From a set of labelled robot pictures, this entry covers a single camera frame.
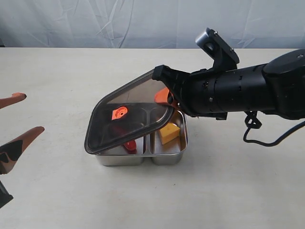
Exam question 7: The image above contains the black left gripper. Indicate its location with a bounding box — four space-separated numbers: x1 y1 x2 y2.
0 126 45 208

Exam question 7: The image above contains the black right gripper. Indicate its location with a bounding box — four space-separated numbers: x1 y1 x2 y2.
152 65 227 120

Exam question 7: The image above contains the yellow cheese wedge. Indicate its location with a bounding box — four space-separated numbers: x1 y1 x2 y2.
158 123 180 145

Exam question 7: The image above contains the black lid with orange seal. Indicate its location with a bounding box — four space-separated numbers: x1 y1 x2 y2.
84 70 175 155

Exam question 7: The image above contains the red sausage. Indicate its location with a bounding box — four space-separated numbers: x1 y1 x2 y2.
123 140 137 155

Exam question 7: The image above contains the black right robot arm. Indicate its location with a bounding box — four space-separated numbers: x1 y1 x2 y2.
152 49 305 120

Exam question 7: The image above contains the steel two-compartment lunch tray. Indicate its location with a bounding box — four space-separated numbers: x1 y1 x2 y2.
95 111 188 166

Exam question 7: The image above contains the white wrinkled backdrop cloth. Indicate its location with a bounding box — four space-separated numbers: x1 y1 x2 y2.
0 0 305 49

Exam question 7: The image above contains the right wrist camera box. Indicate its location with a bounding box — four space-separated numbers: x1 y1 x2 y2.
195 27 240 72

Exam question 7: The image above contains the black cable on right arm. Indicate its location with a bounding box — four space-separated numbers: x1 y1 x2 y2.
242 111 305 147

